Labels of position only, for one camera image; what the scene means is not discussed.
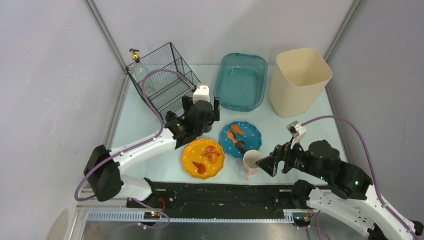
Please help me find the pink white mug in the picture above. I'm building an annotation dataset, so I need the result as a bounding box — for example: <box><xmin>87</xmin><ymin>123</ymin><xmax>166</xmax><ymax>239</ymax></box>
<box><xmin>242</xmin><ymin>150</ymin><xmax>264</xmax><ymax>181</ymax></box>

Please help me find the small black cap bottle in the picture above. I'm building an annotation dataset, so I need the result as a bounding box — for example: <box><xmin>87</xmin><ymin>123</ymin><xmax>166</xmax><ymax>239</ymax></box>
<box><xmin>165</xmin><ymin>110</ymin><xmax>178</xmax><ymax>124</ymax></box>

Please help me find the glass bottle gold pump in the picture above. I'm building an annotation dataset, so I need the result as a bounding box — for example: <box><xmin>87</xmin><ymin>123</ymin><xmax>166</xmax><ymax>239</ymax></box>
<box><xmin>129</xmin><ymin>48</ymin><xmax>149</xmax><ymax>88</ymax></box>

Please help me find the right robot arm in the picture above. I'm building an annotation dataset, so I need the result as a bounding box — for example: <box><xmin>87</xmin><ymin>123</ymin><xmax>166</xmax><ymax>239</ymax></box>
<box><xmin>255</xmin><ymin>140</ymin><xmax>424</xmax><ymax>240</ymax></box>

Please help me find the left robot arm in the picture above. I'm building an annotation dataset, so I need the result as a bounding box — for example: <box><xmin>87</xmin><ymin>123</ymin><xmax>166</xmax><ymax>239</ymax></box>
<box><xmin>82</xmin><ymin>96</ymin><xmax>220</xmax><ymax>202</ymax></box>

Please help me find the teal plastic tub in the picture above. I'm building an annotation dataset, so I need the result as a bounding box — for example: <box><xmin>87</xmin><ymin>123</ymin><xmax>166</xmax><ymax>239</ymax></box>
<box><xmin>214</xmin><ymin>53</ymin><xmax>268</xmax><ymax>112</ymax></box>

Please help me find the orange food on blue plate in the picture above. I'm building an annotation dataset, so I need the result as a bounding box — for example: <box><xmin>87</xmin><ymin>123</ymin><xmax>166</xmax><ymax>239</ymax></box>
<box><xmin>230</xmin><ymin>124</ymin><xmax>245</xmax><ymax>135</ymax></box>

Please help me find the salmon piece on blue plate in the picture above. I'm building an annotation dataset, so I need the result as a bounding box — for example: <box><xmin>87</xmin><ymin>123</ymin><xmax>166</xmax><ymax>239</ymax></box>
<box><xmin>226</xmin><ymin>131</ymin><xmax>238</xmax><ymax>145</ymax></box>

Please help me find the dark food scrap blue plate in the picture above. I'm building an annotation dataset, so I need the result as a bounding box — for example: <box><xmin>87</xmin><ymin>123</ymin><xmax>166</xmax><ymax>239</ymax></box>
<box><xmin>233</xmin><ymin>133</ymin><xmax>246</xmax><ymax>154</ymax></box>

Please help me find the orange dotted plate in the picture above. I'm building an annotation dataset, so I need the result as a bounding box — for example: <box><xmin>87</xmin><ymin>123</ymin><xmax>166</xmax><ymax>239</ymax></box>
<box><xmin>181</xmin><ymin>138</ymin><xmax>226</xmax><ymax>180</ymax></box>

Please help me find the shrimp piece upper orange plate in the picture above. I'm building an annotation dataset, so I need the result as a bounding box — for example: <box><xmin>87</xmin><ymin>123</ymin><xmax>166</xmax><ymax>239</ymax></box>
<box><xmin>201</xmin><ymin>146</ymin><xmax>222</xmax><ymax>164</ymax></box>

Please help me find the shrimp piece orange plate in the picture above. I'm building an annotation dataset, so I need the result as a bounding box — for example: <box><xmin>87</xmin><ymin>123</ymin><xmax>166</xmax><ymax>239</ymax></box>
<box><xmin>192</xmin><ymin>161</ymin><xmax>207</xmax><ymax>175</ymax></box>
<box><xmin>201</xmin><ymin>146</ymin><xmax>222</xmax><ymax>164</ymax></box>

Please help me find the blue dotted plate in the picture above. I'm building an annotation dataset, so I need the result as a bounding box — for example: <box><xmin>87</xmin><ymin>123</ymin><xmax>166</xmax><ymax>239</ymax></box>
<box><xmin>218</xmin><ymin>121</ymin><xmax>263</xmax><ymax>159</ymax></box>

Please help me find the shrimp piece lower orange plate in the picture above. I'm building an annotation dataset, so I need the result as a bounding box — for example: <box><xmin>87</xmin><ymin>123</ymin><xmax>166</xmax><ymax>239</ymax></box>
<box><xmin>192</xmin><ymin>161</ymin><xmax>207</xmax><ymax>175</ymax></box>

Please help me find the cream waste bin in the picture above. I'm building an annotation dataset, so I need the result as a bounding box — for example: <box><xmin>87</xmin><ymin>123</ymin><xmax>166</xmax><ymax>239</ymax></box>
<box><xmin>269</xmin><ymin>47</ymin><xmax>333</xmax><ymax>117</ymax></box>

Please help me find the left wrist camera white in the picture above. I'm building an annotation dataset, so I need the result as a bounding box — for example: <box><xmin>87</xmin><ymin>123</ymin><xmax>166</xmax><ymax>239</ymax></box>
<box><xmin>192</xmin><ymin>83</ymin><xmax>211</xmax><ymax>104</ymax></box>

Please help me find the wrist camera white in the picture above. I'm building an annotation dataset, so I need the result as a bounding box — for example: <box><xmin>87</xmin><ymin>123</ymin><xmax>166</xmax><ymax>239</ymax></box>
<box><xmin>192</xmin><ymin>83</ymin><xmax>211</xmax><ymax>104</ymax></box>
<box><xmin>286</xmin><ymin>120</ymin><xmax>307</xmax><ymax>149</ymax></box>

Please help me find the black wire rack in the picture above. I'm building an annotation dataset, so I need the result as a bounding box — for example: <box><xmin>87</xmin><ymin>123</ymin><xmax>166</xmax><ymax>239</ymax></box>
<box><xmin>126</xmin><ymin>42</ymin><xmax>201</xmax><ymax>122</ymax></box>

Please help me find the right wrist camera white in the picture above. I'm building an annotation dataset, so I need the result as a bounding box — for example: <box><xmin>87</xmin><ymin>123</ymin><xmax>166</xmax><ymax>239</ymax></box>
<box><xmin>286</xmin><ymin>120</ymin><xmax>307</xmax><ymax>149</ymax></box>

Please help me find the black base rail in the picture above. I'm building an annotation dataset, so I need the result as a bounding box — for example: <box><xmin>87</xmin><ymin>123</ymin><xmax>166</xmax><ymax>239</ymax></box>
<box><xmin>143</xmin><ymin>181</ymin><xmax>308</xmax><ymax>220</ymax></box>

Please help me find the aluminium frame post left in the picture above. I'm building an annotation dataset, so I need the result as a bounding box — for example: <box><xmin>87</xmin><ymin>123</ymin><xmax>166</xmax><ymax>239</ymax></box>
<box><xmin>83</xmin><ymin>0</ymin><xmax>127</xmax><ymax>74</ymax></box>

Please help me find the aluminium frame post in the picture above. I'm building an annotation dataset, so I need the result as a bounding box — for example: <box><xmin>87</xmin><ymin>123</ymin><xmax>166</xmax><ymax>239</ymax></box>
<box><xmin>83</xmin><ymin>0</ymin><xmax>127</xmax><ymax>74</ymax></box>
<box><xmin>323</xmin><ymin>0</ymin><xmax>363</xmax><ymax>62</ymax></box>

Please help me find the aluminium frame post right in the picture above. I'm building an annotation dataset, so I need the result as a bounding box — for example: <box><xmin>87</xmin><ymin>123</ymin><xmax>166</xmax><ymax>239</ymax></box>
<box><xmin>323</xmin><ymin>0</ymin><xmax>363</xmax><ymax>62</ymax></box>

